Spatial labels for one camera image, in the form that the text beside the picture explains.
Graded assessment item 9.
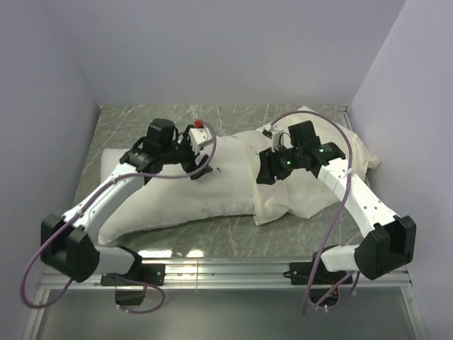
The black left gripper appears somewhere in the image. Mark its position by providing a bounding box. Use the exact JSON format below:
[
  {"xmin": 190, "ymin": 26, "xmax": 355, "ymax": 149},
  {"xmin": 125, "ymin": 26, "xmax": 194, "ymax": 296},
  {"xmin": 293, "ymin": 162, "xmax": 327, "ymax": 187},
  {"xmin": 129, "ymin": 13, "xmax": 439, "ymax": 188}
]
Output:
[{"xmin": 161, "ymin": 126, "xmax": 214, "ymax": 180}]

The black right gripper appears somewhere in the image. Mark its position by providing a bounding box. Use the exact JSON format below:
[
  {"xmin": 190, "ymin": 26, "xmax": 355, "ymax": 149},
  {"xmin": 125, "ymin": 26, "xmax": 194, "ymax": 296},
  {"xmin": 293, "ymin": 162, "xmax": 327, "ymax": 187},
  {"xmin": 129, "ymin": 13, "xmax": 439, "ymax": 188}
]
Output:
[{"xmin": 255, "ymin": 142, "xmax": 303, "ymax": 186}]

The cream pillowcase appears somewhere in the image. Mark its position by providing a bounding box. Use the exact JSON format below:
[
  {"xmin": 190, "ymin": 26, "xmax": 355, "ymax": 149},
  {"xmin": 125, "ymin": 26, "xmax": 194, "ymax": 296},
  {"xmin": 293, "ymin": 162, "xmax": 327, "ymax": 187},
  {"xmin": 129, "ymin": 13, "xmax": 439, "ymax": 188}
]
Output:
[{"xmin": 253, "ymin": 106, "xmax": 380, "ymax": 225}]

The white pillow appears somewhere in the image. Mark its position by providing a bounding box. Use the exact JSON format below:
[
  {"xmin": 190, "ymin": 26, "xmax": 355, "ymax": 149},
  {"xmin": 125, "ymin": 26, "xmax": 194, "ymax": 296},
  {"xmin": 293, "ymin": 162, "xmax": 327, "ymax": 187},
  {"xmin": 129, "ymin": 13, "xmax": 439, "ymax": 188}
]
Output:
[{"xmin": 97, "ymin": 130, "xmax": 273, "ymax": 246}]

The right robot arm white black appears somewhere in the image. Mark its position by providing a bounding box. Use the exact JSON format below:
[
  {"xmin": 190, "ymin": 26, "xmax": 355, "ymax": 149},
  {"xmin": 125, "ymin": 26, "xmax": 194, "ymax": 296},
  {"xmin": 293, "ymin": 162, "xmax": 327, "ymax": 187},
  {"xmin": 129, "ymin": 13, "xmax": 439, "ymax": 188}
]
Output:
[{"xmin": 256, "ymin": 120, "xmax": 416, "ymax": 283}]

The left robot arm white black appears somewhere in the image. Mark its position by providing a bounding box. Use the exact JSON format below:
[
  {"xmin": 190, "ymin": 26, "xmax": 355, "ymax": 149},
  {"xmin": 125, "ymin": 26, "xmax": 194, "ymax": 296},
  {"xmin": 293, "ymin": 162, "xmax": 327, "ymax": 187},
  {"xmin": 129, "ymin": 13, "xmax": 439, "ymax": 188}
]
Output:
[{"xmin": 39, "ymin": 118, "xmax": 217, "ymax": 285}]

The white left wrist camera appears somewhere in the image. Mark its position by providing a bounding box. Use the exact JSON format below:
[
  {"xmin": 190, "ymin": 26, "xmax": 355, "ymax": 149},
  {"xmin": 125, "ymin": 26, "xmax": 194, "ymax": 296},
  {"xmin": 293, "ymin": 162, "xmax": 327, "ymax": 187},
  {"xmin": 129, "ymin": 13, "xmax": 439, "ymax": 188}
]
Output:
[{"xmin": 188, "ymin": 120, "xmax": 215, "ymax": 154}]

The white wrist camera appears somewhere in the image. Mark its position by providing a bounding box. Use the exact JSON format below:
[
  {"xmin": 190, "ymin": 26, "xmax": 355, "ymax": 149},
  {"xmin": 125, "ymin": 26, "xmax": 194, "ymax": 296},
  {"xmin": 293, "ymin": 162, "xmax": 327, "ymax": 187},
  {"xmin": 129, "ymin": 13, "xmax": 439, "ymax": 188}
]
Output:
[
  {"xmin": 262, "ymin": 123, "xmax": 284, "ymax": 152},
  {"xmin": 188, "ymin": 120, "xmax": 215, "ymax": 154}
]

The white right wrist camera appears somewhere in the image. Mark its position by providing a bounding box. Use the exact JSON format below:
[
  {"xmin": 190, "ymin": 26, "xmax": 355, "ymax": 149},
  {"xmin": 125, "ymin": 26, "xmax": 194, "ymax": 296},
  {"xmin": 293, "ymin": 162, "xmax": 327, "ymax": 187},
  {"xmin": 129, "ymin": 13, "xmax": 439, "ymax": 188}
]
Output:
[{"xmin": 262, "ymin": 123, "xmax": 284, "ymax": 152}]

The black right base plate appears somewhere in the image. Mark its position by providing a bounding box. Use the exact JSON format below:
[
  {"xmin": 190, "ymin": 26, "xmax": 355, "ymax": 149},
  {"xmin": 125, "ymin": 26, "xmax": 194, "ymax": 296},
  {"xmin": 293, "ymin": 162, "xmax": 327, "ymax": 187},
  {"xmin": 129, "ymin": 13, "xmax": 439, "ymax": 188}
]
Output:
[{"xmin": 283, "ymin": 261, "xmax": 347, "ymax": 285}]

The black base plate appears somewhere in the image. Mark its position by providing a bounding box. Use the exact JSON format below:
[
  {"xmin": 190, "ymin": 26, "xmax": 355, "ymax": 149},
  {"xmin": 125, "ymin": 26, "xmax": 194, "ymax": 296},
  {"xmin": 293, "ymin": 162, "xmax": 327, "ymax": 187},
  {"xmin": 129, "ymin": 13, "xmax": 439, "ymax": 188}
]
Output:
[
  {"xmin": 100, "ymin": 263, "xmax": 166, "ymax": 286},
  {"xmin": 283, "ymin": 261, "xmax": 347, "ymax": 285}
]

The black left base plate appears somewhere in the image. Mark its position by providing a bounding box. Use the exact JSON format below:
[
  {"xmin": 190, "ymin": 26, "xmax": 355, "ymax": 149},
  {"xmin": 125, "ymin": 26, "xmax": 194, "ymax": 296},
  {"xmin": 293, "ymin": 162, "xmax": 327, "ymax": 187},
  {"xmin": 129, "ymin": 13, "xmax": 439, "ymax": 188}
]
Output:
[{"xmin": 100, "ymin": 263, "xmax": 166, "ymax": 286}]

